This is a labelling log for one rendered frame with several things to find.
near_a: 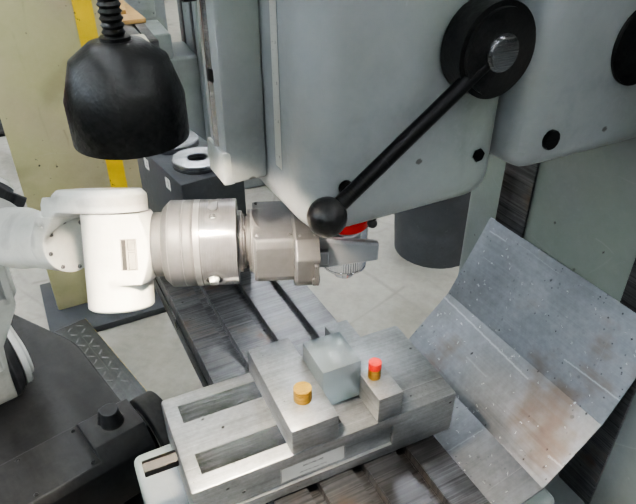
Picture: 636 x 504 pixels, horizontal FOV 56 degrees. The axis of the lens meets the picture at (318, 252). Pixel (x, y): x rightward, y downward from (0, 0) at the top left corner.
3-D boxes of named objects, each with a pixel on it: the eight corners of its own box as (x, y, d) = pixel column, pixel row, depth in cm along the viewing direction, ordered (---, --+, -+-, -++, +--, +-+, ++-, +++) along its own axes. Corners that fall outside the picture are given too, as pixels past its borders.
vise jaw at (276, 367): (292, 456, 69) (291, 432, 67) (248, 371, 80) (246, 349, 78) (339, 438, 71) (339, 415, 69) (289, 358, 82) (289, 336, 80)
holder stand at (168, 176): (193, 275, 111) (179, 178, 100) (148, 225, 126) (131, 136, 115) (250, 255, 116) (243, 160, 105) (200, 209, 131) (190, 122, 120)
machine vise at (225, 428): (198, 532, 69) (186, 471, 63) (167, 436, 80) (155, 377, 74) (450, 429, 81) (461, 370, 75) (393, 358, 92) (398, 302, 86)
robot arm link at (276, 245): (321, 231, 54) (187, 237, 53) (319, 314, 60) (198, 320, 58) (309, 171, 65) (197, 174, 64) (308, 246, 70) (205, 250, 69)
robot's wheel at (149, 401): (135, 443, 144) (120, 383, 133) (154, 432, 146) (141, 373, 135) (177, 499, 131) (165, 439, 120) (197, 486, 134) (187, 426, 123)
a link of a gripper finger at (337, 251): (376, 260, 62) (316, 263, 61) (378, 234, 60) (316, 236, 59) (378, 269, 60) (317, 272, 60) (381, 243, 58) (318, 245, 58)
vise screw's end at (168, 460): (146, 480, 70) (143, 469, 69) (143, 469, 72) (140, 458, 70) (179, 468, 72) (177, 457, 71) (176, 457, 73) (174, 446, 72)
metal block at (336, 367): (322, 408, 74) (322, 373, 71) (303, 376, 79) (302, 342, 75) (359, 395, 76) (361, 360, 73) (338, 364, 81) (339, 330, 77)
